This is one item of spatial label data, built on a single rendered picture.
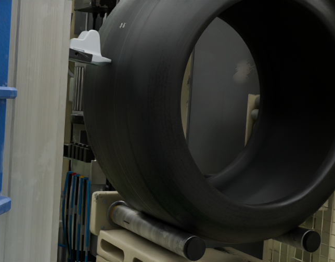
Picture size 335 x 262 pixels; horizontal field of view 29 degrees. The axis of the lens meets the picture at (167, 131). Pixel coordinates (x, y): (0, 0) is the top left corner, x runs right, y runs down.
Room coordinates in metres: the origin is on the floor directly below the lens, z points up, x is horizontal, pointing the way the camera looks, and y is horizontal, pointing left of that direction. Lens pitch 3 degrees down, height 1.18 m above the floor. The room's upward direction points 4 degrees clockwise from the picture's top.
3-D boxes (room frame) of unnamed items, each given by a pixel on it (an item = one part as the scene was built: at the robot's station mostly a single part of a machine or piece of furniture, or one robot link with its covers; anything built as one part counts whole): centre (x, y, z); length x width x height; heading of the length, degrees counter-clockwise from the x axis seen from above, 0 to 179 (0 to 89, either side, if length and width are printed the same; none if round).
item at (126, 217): (1.34, 0.02, 0.90); 0.35 x 0.05 x 0.05; 29
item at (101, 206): (1.56, -0.02, 0.90); 0.40 x 0.03 x 0.10; 119
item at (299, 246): (1.47, -0.23, 0.90); 0.35 x 0.05 x 0.05; 29
